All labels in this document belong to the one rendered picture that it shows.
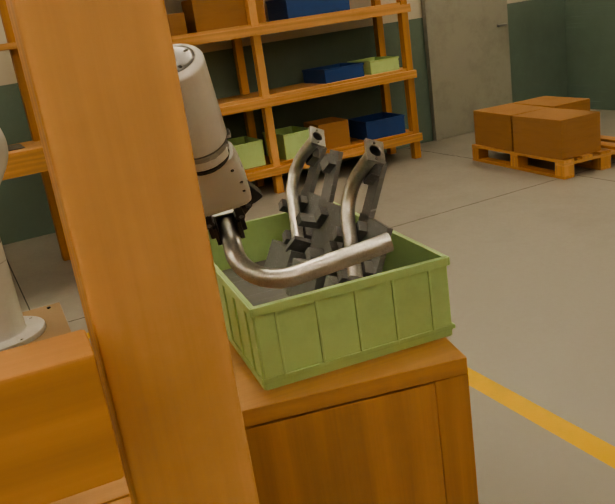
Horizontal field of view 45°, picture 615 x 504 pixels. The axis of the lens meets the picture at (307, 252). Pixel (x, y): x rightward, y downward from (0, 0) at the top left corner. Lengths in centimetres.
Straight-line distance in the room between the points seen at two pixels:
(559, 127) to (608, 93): 299
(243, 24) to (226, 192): 534
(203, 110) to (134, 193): 49
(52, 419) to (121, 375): 7
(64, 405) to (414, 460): 111
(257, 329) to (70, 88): 94
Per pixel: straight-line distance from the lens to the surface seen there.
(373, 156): 148
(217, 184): 108
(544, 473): 252
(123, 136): 50
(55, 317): 158
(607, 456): 261
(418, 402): 147
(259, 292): 176
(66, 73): 49
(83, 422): 49
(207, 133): 100
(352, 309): 143
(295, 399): 139
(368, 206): 155
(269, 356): 140
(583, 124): 603
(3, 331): 149
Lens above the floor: 145
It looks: 18 degrees down
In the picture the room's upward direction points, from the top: 8 degrees counter-clockwise
